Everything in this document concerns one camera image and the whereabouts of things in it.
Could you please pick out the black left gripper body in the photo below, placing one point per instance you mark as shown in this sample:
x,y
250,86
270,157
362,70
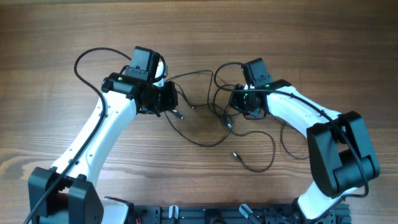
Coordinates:
x,y
161,99

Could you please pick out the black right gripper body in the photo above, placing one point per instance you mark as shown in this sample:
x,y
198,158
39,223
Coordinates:
x,y
242,101

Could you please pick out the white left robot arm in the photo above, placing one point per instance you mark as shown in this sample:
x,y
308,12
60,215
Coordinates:
x,y
66,192

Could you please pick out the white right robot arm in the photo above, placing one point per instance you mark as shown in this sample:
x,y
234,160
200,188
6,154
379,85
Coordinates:
x,y
341,154

